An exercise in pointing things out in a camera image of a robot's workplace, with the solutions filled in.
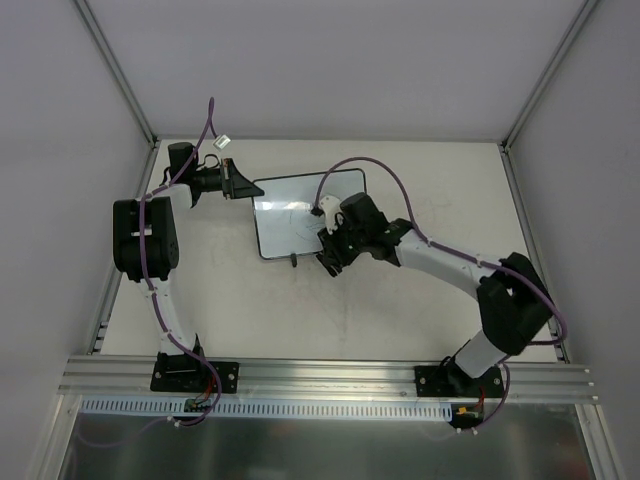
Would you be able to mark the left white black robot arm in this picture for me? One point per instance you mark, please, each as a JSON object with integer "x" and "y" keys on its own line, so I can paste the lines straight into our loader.
{"x": 146, "y": 245}

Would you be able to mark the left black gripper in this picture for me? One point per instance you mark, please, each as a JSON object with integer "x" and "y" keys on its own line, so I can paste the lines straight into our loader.
{"x": 228, "y": 178}

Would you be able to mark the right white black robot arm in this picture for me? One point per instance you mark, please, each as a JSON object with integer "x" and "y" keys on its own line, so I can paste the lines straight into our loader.
{"x": 513, "y": 303}

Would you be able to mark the left aluminium frame post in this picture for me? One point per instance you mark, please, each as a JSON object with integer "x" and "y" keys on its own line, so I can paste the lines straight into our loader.
{"x": 96, "y": 33}

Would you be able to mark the aluminium mounting rail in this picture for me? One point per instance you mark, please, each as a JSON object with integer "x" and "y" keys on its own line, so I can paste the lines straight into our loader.
{"x": 553, "y": 383}

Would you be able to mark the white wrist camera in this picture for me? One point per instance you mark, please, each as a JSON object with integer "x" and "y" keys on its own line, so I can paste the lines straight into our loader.
{"x": 329, "y": 207}
{"x": 221, "y": 142}

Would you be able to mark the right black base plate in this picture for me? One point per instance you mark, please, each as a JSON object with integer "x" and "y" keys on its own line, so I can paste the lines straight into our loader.
{"x": 443, "y": 381}

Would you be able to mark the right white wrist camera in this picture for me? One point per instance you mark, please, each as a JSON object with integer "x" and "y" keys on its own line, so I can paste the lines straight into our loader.
{"x": 329, "y": 207}

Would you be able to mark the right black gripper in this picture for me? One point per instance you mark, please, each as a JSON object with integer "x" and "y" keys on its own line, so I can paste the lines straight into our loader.
{"x": 335, "y": 248}

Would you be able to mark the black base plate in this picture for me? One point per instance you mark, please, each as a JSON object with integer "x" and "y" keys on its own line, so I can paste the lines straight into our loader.
{"x": 184, "y": 374}
{"x": 443, "y": 381}

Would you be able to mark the small black-framed whiteboard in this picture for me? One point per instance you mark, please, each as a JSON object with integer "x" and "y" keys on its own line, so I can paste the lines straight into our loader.
{"x": 284, "y": 223}

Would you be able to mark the aluminium frame post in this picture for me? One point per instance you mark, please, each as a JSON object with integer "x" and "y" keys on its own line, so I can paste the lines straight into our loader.
{"x": 96, "y": 33}
{"x": 568, "y": 39}

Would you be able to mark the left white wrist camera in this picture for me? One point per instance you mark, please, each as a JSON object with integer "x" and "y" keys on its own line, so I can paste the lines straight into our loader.
{"x": 221, "y": 142}

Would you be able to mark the right aluminium frame post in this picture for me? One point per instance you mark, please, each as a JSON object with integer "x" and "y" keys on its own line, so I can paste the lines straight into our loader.
{"x": 568, "y": 39}

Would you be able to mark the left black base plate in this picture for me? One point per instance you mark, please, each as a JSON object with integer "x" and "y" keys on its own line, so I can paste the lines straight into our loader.
{"x": 184, "y": 374}

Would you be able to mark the white slotted cable duct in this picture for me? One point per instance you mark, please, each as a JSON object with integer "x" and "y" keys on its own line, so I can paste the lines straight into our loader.
{"x": 233, "y": 407}

